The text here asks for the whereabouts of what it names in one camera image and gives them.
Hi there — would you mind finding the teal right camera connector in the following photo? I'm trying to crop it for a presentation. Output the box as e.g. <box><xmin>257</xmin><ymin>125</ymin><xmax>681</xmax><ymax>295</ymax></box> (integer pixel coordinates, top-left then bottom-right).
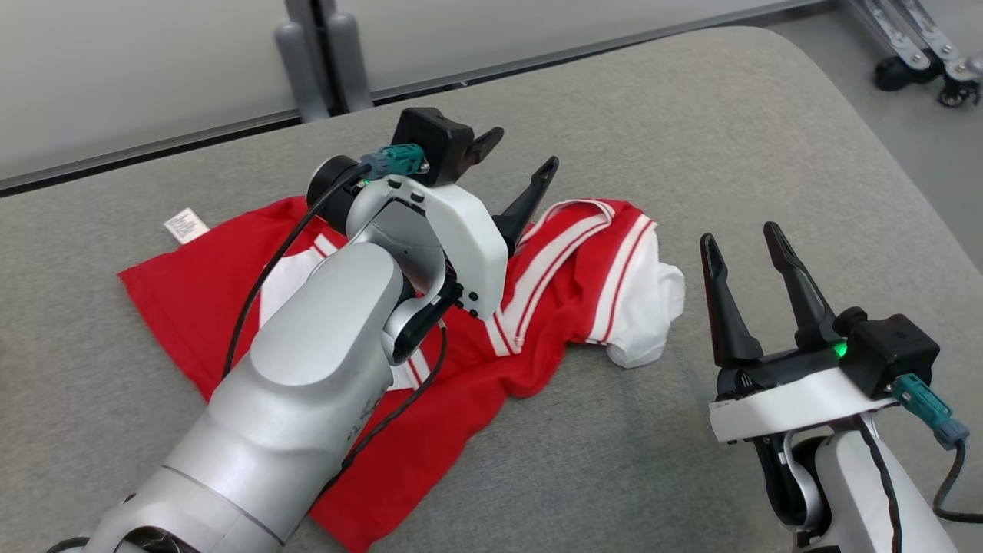
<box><xmin>892</xmin><ymin>374</ymin><xmax>970</xmax><ymax>450</ymax></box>

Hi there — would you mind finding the black right camera cable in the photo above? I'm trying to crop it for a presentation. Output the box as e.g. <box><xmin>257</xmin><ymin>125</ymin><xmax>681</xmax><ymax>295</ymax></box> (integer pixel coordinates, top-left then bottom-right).
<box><xmin>932</xmin><ymin>442</ymin><xmax>983</xmax><ymax>525</ymax></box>

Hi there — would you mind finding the red white polo shirt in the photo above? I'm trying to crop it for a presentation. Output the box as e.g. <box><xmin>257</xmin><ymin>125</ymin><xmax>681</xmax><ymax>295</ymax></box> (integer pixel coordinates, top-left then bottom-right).
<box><xmin>117</xmin><ymin>196</ymin><xmax>687</xmax><ymax>553</ymax></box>

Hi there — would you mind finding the grey wheeled stand base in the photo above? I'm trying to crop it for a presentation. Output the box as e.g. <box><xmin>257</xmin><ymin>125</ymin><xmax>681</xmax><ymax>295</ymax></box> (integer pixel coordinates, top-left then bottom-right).
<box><xmin>845</xmin><ymin>0</ymin><xmax>983</xmax><ymax>108</ymax></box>

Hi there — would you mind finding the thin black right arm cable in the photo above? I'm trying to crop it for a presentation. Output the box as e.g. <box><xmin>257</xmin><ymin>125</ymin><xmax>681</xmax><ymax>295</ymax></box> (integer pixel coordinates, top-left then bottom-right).
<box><xmin>854</xmin><ymin>419</ymin><xmax>901</xmax><ymax>553</ymax></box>

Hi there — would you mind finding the teal camera connector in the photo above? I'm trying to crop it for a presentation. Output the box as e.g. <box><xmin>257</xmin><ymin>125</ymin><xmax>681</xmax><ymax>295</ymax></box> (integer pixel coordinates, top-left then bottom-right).
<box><xmin>359</xmin><ymin>144</ymin><xmax>429</xmax><ymax>181</ymax></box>
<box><xmin>892</xmin><ymin>374</ymin><xmax>970</xmax><ymax>450</ymax></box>

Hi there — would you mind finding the black left camera cable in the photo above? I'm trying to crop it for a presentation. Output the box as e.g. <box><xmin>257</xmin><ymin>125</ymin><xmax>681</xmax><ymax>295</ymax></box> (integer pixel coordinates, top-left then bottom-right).
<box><xmin>223</xmin><ymin>165</ymin><xmax>369</xmax><ymax>381</ymax></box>

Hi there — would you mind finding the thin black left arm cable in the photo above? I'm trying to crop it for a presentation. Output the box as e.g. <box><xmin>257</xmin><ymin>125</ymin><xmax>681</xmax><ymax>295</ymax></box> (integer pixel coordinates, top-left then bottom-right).
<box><xmin>315</xmin><ymin>321</ymin><xmax>450</xmax><ymax>500</ymax></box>

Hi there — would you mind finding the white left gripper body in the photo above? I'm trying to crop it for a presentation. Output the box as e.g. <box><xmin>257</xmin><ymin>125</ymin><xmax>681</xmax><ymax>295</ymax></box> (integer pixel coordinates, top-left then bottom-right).
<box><xmin>346</xmin><ymin>175</ymin><xmax>509</xmax><ymax>320</ymax></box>

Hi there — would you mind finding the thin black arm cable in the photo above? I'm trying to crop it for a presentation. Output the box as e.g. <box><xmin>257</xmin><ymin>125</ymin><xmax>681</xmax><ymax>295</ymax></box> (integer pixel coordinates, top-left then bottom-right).
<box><xmin>854</xmin><ymin>419</ymin><xmax>901</xmax><ymax>553</ymax></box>
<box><xmin>315</xmin><ymin>321</ymin><xmax>450</xmax><ymax>500</ymax></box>

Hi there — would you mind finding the black camera cable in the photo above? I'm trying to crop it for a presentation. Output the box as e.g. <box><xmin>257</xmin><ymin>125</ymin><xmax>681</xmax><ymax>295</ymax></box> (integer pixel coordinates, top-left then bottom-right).
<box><xmin>932</xmin><ymin>442</ymin><xmax>983</xmax><ymax>525</ymax></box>
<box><xmin>223</xmin><ymin>165</ymin><xmax>369</xmax><ymax>381</ymax></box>

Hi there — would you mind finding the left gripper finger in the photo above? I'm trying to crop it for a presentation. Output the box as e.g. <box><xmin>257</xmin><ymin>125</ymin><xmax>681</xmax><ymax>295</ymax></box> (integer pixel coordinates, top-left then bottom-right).
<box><xmin>491</xmin><ymin>156</ymin><xmax>560</xmax><ymax>258</ymax></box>
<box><xmin>461</xmin><ymin>127</ymin><xmax>505</xmax><ymax>166</ymax></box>

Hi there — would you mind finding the teal left camera connector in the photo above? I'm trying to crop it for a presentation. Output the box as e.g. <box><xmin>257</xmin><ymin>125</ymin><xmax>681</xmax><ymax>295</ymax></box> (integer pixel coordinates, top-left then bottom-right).
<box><xmin>359</xmin><ymin>144</ymin><xmax>429</xmax><ymax>181</ymax></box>

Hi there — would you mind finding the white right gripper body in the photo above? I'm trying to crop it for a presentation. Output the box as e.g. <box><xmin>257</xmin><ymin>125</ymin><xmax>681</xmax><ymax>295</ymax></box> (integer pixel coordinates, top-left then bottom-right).
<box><xmin>708</xmin><ymin>346</ymin><xmax>899</xmax><ymax>445</ymax></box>

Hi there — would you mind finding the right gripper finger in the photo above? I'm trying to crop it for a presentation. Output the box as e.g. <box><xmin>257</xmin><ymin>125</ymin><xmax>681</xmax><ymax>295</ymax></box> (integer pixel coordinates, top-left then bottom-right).
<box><xmin>763</xmin><ymin>221</ymin><xmax>839</xmax><ymax>353</ymax></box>
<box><xmin>699</xmin><ymin>233</ymin><xmax>765</xmax><ymax>368</ymax></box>

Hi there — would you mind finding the grey partition post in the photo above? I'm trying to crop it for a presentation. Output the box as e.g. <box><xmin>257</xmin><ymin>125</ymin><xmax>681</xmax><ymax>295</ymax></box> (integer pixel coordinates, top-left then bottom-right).
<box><xmin>274</xmin><ymin>0</ymin><xmax>375</xmax><ymax>124</ymax></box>

